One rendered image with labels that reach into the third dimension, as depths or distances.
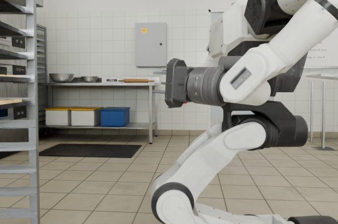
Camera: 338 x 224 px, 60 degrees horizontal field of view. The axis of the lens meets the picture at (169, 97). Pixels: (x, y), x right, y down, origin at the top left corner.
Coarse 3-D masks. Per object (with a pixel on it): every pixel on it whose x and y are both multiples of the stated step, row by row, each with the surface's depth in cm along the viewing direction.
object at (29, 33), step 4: (28, 32) 116; (32, 32) 116; (0, 36) 115; (4, 36) 115; (8, 36) 115; (12, 36) 115; (16, 36) 115; (20, 36) 115; (24, 36) 115; (28, 36) 115; (32, 36) 115
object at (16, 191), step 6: (18, 186) 118; (24, 186) 119; (30, 186) 119; (36, 186) 119; (0, 192) 118; (6, 192) 118; (12, 192) 118; (18, 192) 118; (24, 192) 119; (30, 192) 119; (36, 192) 119
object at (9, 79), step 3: (0, 78) 92; (3, 78) 94; (6, 78) 96; (9, 78) 99; (12, 78) 101; (15, 78) 103; (18, 78) 106; (21, 78) 108; (24, 78) 111; (27, 78) 114; (0, 81) 102; (3, 81) 102; (6, 81) 102; (9, 81) 102; (12, 81) 102; (15, 81) 103; (18, 81) 106; (21, 81) 108; (24, 81) 111; (27, 81) 114
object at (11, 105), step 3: (18, 102) 105; (21, 102) 108; (24, 102) 110; (27, 102) 113; (30, 102) 116; (0, 105) 92; (3, 105) 94; (6, 105) 96; (9, 105) 98; (12, 105) 100; (15, 105) 103; (18, 105) 105; (21, 105) 108; (24, 105) 110; (0, 108) 92; (3, 108) 94; (6, 108) 96
